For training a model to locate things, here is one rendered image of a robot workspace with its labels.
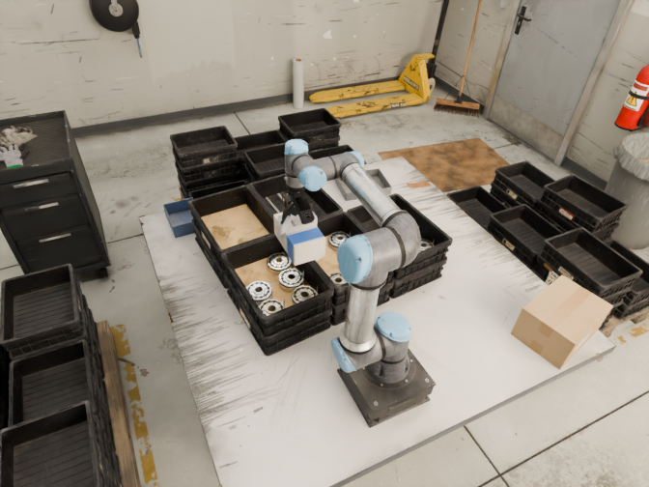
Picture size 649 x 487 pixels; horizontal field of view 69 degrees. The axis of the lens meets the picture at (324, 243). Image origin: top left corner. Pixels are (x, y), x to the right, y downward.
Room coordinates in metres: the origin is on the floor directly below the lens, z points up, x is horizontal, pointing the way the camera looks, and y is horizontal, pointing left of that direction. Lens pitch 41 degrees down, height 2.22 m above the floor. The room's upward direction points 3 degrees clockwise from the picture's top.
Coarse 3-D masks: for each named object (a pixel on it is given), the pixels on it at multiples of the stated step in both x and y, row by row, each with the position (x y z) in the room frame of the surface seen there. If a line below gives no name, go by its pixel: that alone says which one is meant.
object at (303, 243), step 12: (276, 216) 1.38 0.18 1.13; (276, 228) 1.37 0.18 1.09; (288, 228) 1.31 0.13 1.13; (300, 228) 1.32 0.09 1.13; (312, 228) 1.32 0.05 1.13; (288, 240) 1.27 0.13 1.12; (300, 240) 1.25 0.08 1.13; (312, 240) 1.26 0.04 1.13; (324, 240) 1.27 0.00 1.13; (288, 252) 1.27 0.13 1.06; (300, 252) 1.23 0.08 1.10; (312, 252) 1.25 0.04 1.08; (324, 252) 1.27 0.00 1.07
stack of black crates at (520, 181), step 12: (504, 168) 2.91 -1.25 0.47; (516, 168) 2.97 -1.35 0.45; (528, 168) 2.97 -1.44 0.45; (504, 180) 2.80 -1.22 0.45; (516, 180) 2.92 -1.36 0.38; (528, 180) 2.93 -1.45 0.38; (540, 180) 2.86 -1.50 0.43; (552, 180) 2.78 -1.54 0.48; (492, 192) 2.86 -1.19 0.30; (504, 192) 2.76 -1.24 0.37; (516, 192) 2.69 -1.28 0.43; (528, 192) 2.61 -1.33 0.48; (540, 192) 2.77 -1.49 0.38; (504, 204) 2.73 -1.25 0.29; (516, 204) 2.65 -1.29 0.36; (528, 204) 2.58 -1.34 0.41
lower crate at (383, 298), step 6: (384, 288) 1.35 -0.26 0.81; (390, 288) 1.37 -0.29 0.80; (384, 294) 1.37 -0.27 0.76; (378, 300) 1.35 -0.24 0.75; (384, 300) 1.37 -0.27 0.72; (342, 306) 1.24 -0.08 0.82; (336, 312) 1.24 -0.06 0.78; (342, 312) 1.25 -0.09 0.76; (330, 318) 1.25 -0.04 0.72; (336, 318) 1.24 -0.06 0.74; (342, 318) 1.25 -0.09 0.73; (336, 324) 1.23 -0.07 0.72
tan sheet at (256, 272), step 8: (256, 264) 1.44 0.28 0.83; (264, 264) 1.44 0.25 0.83; (240, 272) 1.38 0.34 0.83; (248, 272) 1.38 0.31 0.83; (256, 272) 1.38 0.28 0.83; (264, 272) 1.39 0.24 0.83; (248, 280) 1.34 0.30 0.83; (256, 280) 1.34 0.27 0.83; (264, 280) 1.34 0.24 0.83; (272, 280) 1.35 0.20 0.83; (304, 280) 1.35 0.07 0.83; (272, 288) 1.30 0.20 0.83; (280, 288) 1.30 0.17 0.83; (272, 296) 1.26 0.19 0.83; (280, 296) 1.26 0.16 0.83; (288, 296) 1.27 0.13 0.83; (288, 304) 1.22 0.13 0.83
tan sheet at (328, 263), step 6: (330, 252) 1.53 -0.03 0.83; (336, 252) 1.54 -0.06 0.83; (324, 258) 1.50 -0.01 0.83; (330, 258) 1.50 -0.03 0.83; (336, 258) 1.50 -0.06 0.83; (324, 264) 1.46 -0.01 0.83; (330, 264) 1.46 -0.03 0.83; (336, 264) 1.46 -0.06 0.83; (324, 270) 1.42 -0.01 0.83; (330, 270) 1.43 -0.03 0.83; (336, 270) 1.43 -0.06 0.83
